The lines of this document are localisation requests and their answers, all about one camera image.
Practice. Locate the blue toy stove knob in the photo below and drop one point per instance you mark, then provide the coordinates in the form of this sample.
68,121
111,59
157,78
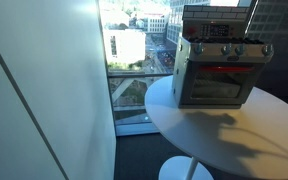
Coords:
240,49
199,48
267,50
226,49

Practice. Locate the grey toy stove oven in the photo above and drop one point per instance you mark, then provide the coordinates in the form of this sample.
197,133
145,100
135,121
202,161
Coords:
184,83

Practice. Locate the white low building outside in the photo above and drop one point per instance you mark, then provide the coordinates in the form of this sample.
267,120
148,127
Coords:
127,45

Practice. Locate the pale office building outside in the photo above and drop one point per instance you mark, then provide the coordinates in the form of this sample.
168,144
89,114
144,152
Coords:
155,23

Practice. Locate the grey toy oven door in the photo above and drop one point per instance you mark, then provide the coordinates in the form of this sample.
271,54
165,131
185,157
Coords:
217,102

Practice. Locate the glass tower outside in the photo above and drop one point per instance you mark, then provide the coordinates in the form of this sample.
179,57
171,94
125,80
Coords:
174,20

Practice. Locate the white round pedestal table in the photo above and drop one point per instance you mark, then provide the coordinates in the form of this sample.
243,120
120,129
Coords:
250,133

